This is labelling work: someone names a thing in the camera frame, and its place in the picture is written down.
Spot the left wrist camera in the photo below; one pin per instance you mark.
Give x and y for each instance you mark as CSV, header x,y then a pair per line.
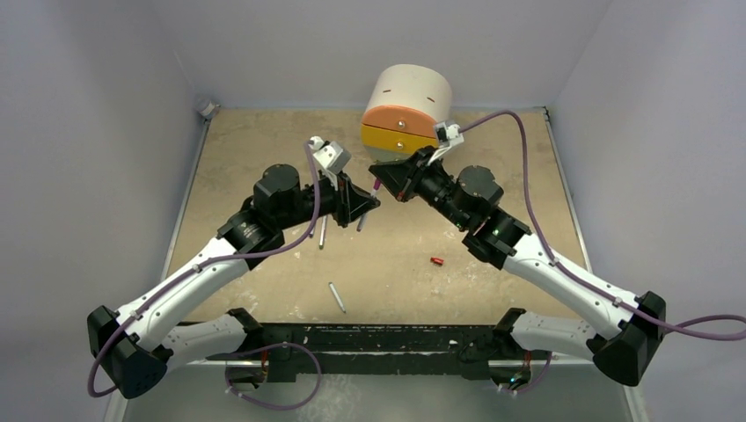
x,y
330,157

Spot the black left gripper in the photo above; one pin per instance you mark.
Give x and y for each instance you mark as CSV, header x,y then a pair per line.
x,y
351,200

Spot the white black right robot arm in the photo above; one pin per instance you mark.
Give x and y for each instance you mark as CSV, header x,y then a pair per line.
x,y
615,328

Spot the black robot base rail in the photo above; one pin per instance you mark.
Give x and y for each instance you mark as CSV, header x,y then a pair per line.
x,y
474,352

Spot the grey marker pen red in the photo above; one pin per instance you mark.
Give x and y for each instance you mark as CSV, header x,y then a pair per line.
x,y
361,223

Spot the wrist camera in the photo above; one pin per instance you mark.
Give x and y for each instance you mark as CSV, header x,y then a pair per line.
x,y
448,135
330,157

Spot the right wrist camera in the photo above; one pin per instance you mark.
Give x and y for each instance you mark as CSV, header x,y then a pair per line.
x,y
448,135

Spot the grey corner bracket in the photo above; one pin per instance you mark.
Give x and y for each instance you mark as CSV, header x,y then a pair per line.
x,y
207,108

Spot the grey marker pen blue tip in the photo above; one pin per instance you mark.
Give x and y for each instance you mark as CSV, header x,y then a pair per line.
x,y
322,233

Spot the round cream drawer cabinet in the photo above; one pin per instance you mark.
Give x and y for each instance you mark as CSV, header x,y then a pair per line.
x,y
406,102

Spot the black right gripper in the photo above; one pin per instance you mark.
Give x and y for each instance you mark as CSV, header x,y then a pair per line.
x,y
410,178

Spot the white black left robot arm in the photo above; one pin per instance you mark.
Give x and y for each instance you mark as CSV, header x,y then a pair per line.
x,y
133,346

